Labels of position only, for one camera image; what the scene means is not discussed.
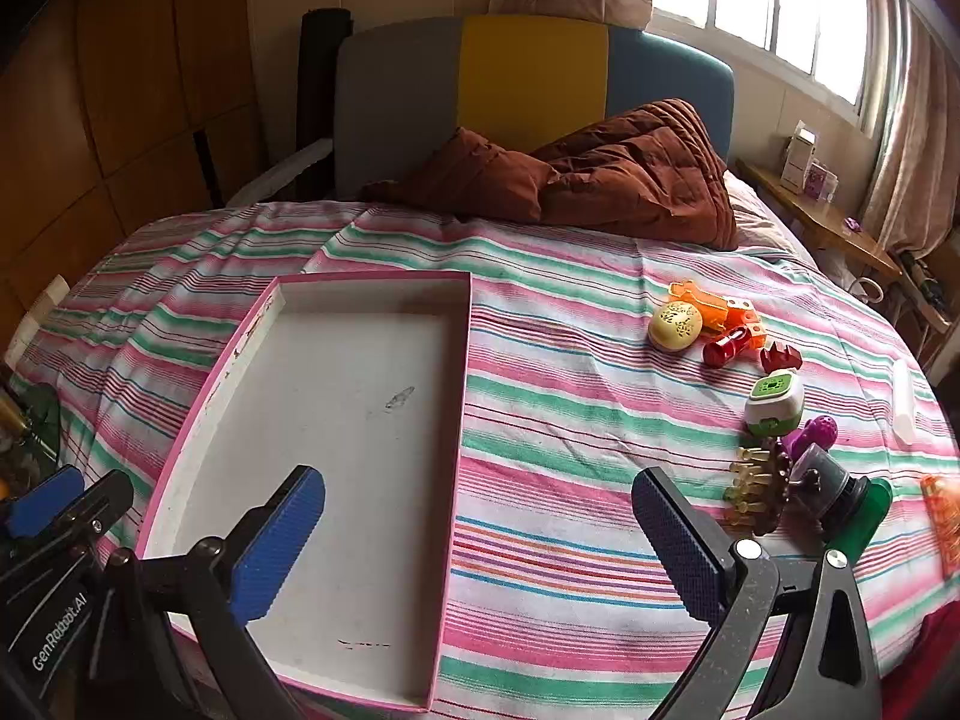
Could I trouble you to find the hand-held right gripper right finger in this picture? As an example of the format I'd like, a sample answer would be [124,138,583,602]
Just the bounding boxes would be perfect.
[632,467,886,720]

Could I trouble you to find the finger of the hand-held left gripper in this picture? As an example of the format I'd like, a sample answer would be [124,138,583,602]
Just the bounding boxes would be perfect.
[4,465,134,541]

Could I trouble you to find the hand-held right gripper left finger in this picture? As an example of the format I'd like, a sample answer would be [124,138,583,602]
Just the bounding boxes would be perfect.
[101,465,327,720]

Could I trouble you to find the brown hair brush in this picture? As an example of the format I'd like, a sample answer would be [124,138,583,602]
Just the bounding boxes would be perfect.
[722,446,788,533]

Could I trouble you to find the pink rimmed white tray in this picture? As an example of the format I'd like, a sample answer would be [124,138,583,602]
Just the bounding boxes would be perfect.
[137,272,473,713]

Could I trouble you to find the dark brown plastic ornament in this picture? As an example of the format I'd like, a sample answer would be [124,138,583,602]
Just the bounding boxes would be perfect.
[757,439,807,537]

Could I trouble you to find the grey jar with black base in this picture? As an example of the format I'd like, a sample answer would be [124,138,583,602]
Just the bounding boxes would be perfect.
[791,442,871,541]

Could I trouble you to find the green and white plastic device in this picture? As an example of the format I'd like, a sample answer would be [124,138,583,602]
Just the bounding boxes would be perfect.
[744,371,805,436]

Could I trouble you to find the purple perforated plastic piece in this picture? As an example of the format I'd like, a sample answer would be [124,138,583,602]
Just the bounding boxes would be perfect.
[784,414,839,458]

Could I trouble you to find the red glossy bottle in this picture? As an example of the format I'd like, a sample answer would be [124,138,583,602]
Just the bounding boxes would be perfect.
[703,328,753,368]

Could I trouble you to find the yellow oval perforated case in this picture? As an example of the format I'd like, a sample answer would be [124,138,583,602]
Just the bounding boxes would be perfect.
[649,300,704,353]

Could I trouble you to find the orange cube blocks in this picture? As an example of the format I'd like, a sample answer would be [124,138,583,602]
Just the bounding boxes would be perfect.
[724,298,766,346]

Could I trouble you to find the orange plastic boat shell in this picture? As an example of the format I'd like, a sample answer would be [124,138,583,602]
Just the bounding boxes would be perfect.
[670,281,732,331]

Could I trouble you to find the striped pink green bedsheet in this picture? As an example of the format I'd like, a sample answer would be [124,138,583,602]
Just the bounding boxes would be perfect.
[7,199,960,720]

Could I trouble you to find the orange packet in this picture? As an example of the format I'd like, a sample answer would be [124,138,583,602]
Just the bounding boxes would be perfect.
[921,474,960,571]

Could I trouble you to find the translucent white tube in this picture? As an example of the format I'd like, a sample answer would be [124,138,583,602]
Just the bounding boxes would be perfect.
[890,360,917,445]

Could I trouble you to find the person's red clothing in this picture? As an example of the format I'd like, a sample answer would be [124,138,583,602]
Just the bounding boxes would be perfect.
[877,600,960,720]

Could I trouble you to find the pale pillow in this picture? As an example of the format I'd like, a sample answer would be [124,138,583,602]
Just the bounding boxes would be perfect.
[724,171,807,256]

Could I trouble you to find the wooden side table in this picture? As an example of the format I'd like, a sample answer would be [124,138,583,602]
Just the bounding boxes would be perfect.
[735,157,905,286]

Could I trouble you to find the cluttered shelf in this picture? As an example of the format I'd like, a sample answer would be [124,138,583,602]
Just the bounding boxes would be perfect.
[892,240,960,361]

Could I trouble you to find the brown quilt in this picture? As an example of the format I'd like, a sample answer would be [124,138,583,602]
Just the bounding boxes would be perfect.
[360,99,740,252]

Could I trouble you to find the purple box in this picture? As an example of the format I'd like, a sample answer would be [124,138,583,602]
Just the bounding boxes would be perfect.
[804,161,839,203]

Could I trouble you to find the white carton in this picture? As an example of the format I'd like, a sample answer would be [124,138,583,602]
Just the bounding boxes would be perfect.
[780,120,820,192]

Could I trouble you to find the wooden wardrobe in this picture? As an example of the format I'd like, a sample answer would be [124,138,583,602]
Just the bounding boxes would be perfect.
[0,0,263,308]

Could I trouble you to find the long beige curtain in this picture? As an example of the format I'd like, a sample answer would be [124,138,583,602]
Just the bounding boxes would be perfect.
[859,0,960,256]

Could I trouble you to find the grey yellow blue headboard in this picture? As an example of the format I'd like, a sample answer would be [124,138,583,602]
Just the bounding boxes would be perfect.
[334,13,734,200]

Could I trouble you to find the window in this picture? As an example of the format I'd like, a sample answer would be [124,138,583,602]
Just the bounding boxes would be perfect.
[652,0,875,117]

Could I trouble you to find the white bed rail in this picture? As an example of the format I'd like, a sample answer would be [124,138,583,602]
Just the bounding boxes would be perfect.
[225,142,335,207]

